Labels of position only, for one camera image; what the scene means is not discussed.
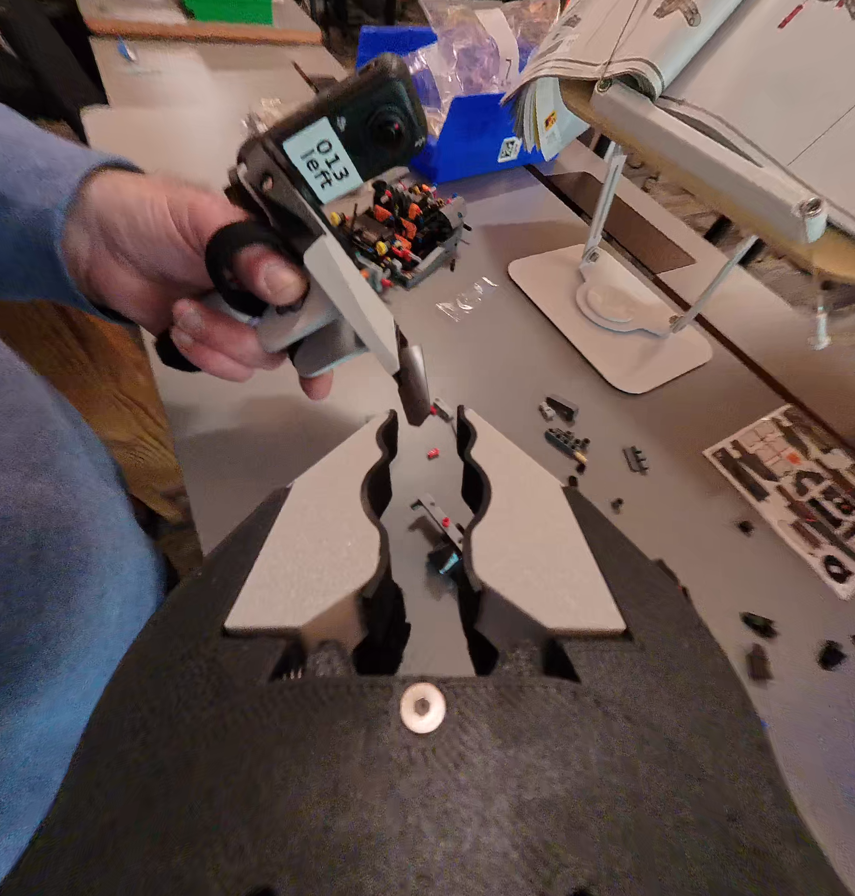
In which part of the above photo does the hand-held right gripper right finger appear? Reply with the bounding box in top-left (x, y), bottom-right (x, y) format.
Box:
top-left (456, 405), bottom-right (627, 676)

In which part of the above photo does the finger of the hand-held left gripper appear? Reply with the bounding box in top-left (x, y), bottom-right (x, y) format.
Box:
top-left (302, 231), bottom-right (403, 379)

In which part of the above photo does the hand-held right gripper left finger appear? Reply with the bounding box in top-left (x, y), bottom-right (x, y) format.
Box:
top-left (225, 409), bottom-right (409, 676)

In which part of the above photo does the dark curved lego panel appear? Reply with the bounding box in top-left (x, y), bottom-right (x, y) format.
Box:
top-left (394, 329), bottom-right (437, 428)

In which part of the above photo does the long light grey lego beam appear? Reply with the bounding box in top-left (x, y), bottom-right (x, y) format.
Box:
top-left (411, 493), bottom-right (468, 554)

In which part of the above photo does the partly built lego model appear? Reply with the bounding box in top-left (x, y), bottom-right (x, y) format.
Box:
top-left (327, 175), bottom-right (470, 292)

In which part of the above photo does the dark grey angled lego beam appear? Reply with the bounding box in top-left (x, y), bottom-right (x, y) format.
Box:
top-left (546, 429), bottom-right (591, 467)

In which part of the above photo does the lego sticker sheet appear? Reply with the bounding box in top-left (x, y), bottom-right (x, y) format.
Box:
top-left (704, 404), bottom-right (855, 600)

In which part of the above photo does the lego instruction booklet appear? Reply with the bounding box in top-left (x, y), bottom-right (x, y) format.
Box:
top-left (505, 0), bottom-right (855, 253)

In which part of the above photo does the person's left hand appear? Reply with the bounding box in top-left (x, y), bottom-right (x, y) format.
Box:
top-left (61, 168), bottom-right (337, 403)

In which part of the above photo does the blue storage bin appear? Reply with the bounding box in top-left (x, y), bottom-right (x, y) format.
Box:
top-left (355, 21), bottom-right (575, 186)

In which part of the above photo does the small clear plastic bag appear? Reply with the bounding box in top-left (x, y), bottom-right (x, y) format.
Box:
top-left (431, 278), bottom-right (501, 323)

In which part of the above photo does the green storage bin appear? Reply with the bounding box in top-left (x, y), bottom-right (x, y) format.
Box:
top-left (183, 0), bottom-right (274, 22)

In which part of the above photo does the person's blue clothing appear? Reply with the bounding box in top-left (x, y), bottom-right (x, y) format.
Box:
top-left (0, 315), bottom-right (169, 896)

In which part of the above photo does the white device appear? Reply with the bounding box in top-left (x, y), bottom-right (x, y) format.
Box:
top-left (575, 77), bottom-right (855, 351)

